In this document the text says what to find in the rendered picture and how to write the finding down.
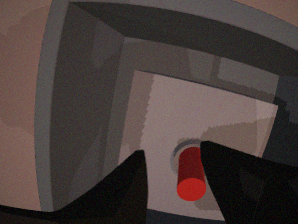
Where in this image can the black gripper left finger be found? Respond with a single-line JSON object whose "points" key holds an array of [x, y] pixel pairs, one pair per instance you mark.
{"points": [[120, 198]]}

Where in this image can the red peg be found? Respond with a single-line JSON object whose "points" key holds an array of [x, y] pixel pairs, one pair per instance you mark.
{"points": [[190, 179]]}

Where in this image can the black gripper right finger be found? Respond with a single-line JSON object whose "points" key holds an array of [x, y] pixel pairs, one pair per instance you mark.
{"points": [[249, 189]]}

